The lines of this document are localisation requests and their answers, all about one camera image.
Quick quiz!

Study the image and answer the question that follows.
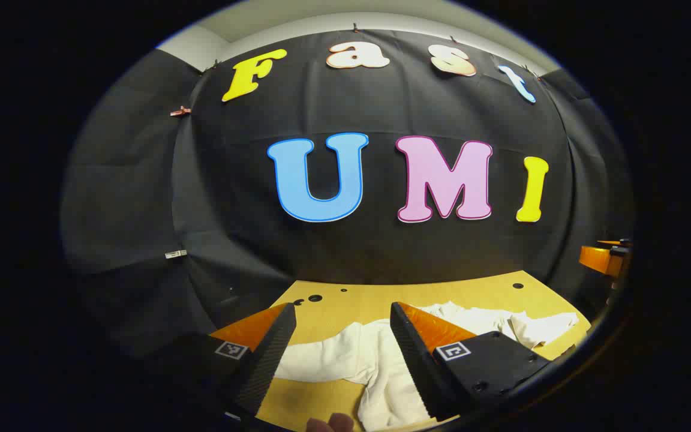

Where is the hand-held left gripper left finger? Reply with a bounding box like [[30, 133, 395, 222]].
[[142, 302, 297, 421]]

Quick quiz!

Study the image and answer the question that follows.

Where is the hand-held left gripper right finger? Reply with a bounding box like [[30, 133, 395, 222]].
[[389, 301, 554, 422]]

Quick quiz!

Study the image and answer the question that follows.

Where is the cream sweatshirt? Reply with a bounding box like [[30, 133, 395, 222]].
[[274, 301, 580, 431]]

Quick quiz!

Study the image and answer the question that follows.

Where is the black backdrop cloth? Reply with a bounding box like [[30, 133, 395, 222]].
[[61, 27, 634, 361]]

